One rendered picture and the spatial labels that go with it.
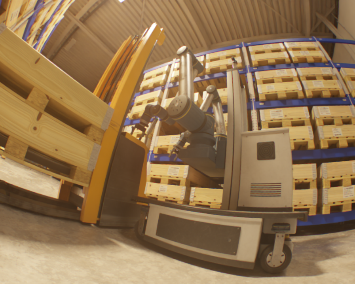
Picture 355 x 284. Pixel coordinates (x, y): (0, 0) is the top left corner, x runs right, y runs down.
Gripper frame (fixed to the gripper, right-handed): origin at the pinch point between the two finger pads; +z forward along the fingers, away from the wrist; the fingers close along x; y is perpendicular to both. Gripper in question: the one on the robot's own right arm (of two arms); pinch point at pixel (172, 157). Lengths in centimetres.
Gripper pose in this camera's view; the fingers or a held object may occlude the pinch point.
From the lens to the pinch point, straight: 219.5
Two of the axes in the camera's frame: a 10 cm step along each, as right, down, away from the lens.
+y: 6.8, 3.1, -6.6
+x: 5.2, 4.3, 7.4
